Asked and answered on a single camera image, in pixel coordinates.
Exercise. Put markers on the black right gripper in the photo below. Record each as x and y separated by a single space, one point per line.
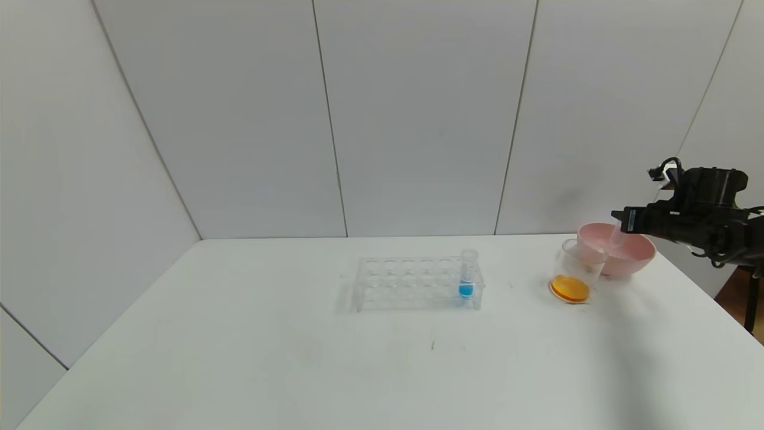
630 221

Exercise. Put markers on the test tube with yellow pigment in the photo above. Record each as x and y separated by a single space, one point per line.
617 239

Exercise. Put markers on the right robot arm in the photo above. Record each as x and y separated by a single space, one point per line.
731 227

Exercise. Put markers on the clear glass beaker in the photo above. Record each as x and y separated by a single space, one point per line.
570 288

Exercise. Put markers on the test tube with blue pigment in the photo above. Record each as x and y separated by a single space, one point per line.
466 289

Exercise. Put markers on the clear plastic test tube rack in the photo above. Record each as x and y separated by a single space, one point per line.
412 292

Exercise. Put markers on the pink plastic bowl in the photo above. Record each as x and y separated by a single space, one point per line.
632 257

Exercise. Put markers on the dark furniture beside table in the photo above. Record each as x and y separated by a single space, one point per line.
753 304

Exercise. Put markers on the black and white wrist camera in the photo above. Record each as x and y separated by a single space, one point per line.
656 174

